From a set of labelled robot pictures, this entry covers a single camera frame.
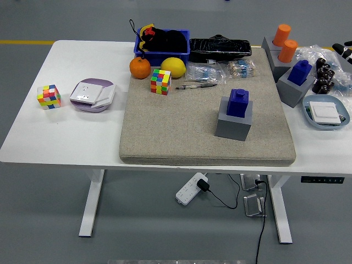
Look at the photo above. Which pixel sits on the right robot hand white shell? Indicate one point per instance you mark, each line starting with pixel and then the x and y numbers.
pixel 347 53

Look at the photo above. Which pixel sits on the blue seal stamp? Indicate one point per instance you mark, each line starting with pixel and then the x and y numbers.
pixel 236 104
pixel 299 72

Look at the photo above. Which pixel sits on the orange cylinder seal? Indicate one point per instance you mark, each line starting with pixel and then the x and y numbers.
pixel 282 34
pixel 288 50

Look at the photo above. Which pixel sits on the grey seal holder block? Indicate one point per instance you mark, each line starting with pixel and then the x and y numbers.
pixel 294 93
pixel 233 127
pixel 268 44
pixel 277 68

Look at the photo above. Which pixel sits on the small black cylinder piece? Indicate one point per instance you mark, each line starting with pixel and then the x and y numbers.
pixel 329 74
pixel 329 83
pixel 317 88
pixel 322 81
pixel 320 63
pixel 325 68
pixel 321 72
pixel 325 89

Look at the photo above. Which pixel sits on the clear plastic bags pile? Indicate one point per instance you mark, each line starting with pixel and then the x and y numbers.
pixel 310 53

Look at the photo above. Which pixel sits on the light blue plate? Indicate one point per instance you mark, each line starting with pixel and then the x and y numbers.
pixel 324 126

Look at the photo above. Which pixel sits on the bag of brown resistors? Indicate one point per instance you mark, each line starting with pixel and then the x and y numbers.
pixel 239 68

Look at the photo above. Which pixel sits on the black wrapped long mirror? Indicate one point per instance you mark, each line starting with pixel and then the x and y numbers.
pixel 220 48

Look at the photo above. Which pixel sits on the black table control panel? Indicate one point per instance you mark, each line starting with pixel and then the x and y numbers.
pixel 321 179

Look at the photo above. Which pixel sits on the bag of blue resistors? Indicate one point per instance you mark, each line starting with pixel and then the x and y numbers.
pixel 203 72

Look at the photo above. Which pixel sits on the clear ballpoint pen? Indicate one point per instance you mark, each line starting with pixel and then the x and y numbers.
pixel 198 85

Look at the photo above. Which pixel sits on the white table leg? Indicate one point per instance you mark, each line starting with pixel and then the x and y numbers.
pixel 281 214
pixel 92 206

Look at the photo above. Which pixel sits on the yellow lemon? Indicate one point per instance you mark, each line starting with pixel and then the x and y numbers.
pixel 173 67

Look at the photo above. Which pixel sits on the blue plastic bin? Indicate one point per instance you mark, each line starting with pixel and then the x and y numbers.
pixel 165 59

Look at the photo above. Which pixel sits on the grey-brown mat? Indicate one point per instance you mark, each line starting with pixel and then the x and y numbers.
pixel 178 123

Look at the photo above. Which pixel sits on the colourful puzzle cube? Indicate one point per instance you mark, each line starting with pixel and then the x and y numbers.
pixel 160 82
pixel 49 96

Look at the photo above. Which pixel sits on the orange fruit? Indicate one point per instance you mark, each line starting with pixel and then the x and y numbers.
pixel 140 68

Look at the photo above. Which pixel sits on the white power strip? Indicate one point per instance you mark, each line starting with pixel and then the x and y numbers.
pixel 187 192

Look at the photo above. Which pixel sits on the purple plate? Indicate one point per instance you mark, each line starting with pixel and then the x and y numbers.
pixel 94 81

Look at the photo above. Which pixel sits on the white switch panel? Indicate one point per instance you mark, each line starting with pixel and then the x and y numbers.
pixel 107 94
pixel 325 112

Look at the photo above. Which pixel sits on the silver metal bracket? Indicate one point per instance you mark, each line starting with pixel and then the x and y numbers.
pixel 251 204
pixel 248 182

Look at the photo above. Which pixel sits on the white wall socket panel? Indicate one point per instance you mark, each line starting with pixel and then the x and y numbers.
pixel 85 93

